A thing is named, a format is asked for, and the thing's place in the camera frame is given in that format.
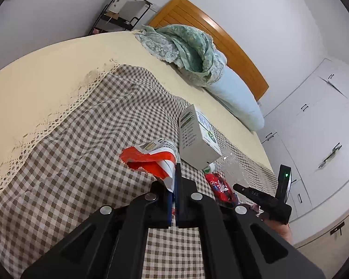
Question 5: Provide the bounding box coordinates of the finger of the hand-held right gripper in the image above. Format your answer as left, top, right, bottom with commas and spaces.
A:
233, 183, 265, 203

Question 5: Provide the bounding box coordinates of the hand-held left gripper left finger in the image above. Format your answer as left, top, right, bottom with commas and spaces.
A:
20, 180, 173, 279

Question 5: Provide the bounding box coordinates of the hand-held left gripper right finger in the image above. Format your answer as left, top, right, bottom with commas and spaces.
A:
174, 163, 326, 279

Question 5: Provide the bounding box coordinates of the red snack packet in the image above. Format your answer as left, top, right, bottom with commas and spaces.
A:
205, 172, 239, 205

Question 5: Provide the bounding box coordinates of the red and white wrapper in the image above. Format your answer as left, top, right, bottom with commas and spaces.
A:
120, 138, 177, 194

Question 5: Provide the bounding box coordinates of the white and green carton box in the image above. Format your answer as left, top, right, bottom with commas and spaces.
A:
179, 104, 222, 170

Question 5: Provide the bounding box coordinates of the person's right hand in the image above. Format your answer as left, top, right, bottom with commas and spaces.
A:
260, 213, 294, 245

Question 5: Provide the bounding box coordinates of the clear plastic bottle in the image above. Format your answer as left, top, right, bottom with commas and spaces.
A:
204, 147, 262, 198

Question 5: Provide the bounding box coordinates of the beige door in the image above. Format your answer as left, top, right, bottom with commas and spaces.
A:
291, 206, 349, 249

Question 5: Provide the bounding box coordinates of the light blue pillow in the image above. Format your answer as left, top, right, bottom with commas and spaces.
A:
205, 49, 265, 131

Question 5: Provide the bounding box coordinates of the white wardrobe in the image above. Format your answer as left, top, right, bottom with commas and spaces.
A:
257, 58, 349, 218

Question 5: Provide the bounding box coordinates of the brown checkered blanket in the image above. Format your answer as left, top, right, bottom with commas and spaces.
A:
0, 64, 277, 279

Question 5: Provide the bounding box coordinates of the green lace cloth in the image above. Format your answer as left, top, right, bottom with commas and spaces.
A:
134, 25, 227, 87

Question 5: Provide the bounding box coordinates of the wooden headboard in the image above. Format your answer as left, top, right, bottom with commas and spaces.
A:
148, 0, 269, 101

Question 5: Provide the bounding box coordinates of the bed with cream sheet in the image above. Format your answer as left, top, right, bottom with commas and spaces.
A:
0, 30, 275, 279

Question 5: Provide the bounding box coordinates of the black metal rack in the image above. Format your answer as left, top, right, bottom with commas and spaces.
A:
89, 0, 153, 35

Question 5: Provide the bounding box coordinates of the white cardboard box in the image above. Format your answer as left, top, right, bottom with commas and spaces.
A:
121, 0, 148, 21

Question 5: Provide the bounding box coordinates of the black door handle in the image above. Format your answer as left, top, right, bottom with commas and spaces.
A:
330, 222, 345, 236

